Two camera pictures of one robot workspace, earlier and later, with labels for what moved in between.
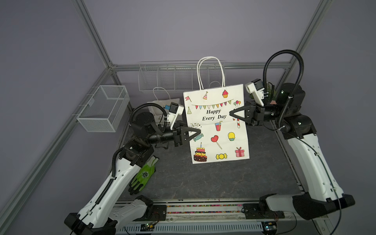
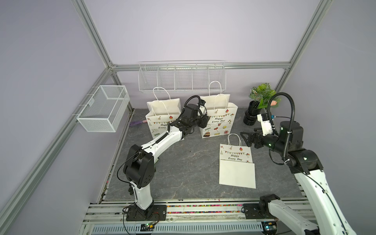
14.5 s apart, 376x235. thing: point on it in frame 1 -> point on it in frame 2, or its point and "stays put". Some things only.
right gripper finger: x=248 y=113 -> x=250 y=139
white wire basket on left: x=105 y=110 stays put
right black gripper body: x=259 y=117 -> x=260 y=141
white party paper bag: x=223 y=137 -> x=236 y=168
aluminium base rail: x=234 y=216 stays put
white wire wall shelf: x=180 y=76 stays put
